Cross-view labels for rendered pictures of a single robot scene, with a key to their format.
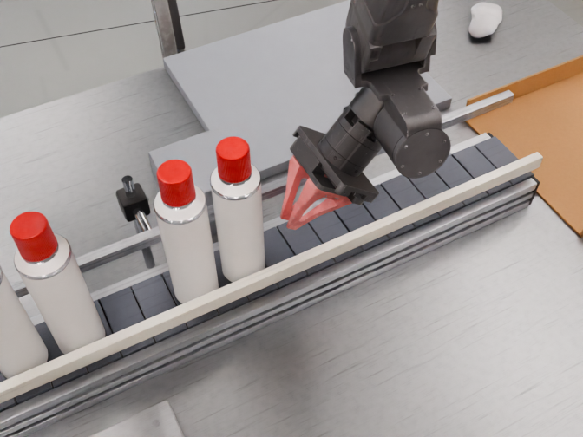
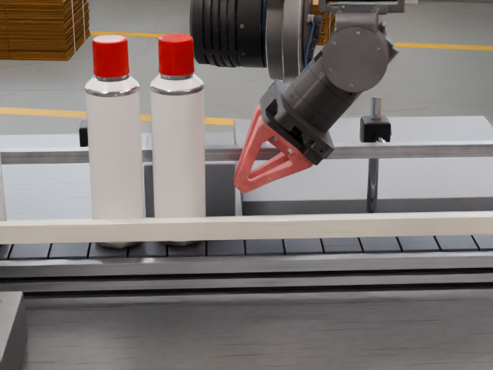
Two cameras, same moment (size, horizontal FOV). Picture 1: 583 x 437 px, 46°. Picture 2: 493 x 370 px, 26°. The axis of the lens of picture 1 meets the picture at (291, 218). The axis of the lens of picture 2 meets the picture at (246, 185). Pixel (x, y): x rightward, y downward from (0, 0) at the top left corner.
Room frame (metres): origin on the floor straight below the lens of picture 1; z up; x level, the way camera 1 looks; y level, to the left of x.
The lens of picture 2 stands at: (-0.39, -0.42, 1.33)
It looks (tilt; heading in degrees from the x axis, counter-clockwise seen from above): 22 degrees down; 25
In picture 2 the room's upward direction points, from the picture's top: straight up
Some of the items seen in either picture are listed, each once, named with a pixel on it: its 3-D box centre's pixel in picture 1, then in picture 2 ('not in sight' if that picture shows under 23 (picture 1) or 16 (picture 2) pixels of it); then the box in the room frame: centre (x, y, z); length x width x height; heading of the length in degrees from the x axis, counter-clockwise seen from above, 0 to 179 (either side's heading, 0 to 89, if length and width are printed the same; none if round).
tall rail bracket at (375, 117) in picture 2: not in sight; (377, 176); (0.63, -0.10, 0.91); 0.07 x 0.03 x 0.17; 28
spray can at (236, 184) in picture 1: (239, 214); (178, 140); (0.47, 0.06, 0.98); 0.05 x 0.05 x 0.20
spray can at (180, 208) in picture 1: (186, 237); (114, 142); (0.44, 0.11, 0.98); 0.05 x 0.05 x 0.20
